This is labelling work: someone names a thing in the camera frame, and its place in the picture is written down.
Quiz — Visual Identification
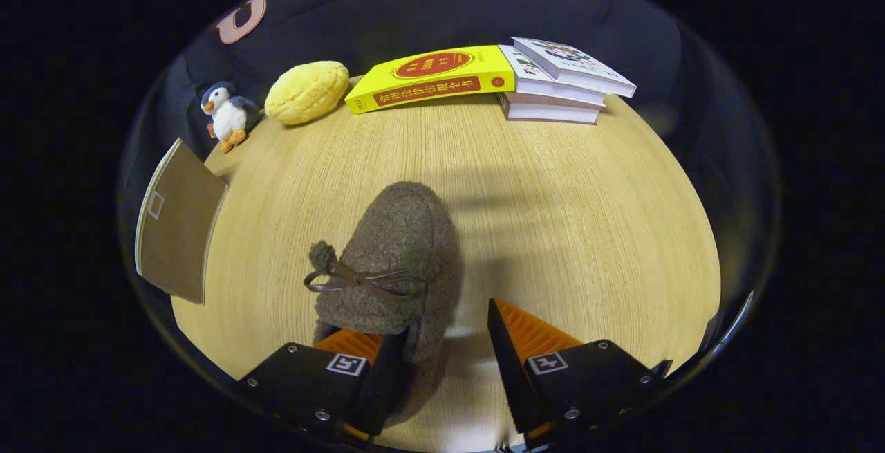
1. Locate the yellow book with red circle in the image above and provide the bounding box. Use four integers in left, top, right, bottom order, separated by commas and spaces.
344, 45, 516, 115

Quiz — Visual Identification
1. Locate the brown fabric storage box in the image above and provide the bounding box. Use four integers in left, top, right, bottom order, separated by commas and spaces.
135, 138, 229, 305

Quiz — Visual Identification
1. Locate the white book with colourful cover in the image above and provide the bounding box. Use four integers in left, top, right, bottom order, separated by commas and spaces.
512, 37, 637, 99

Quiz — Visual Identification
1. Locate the yellow bun plush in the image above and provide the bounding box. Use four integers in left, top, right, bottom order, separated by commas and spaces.
264, 60, 351, 127

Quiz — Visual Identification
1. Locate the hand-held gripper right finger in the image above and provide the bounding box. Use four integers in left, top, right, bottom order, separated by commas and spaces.
487, 297, 673, 450

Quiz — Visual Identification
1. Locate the brown fuzzy shoe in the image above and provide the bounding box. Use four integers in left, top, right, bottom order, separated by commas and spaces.
303, 181, 463, 427

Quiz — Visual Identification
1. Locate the penguin plush toy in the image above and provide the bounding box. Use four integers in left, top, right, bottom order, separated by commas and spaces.
200, 81, 262, 154

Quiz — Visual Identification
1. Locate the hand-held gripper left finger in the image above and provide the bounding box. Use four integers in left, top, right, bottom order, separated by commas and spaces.
235, 329, 410, 440

